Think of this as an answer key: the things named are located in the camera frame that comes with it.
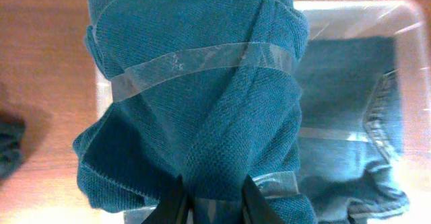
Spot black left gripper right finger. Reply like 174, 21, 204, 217
242, 176, 286, 224

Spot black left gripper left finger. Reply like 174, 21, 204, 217
141, 176, 189, 224

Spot dark blue taped knit garment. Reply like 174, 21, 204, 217
73, 0, 308, 223

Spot small black folded garment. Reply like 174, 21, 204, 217
1, 112, 26, 180

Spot medium blue jeans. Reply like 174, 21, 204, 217
295, 37, 409, 223

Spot clear plastic storage bin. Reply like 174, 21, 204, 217
96, 0, 431, 224

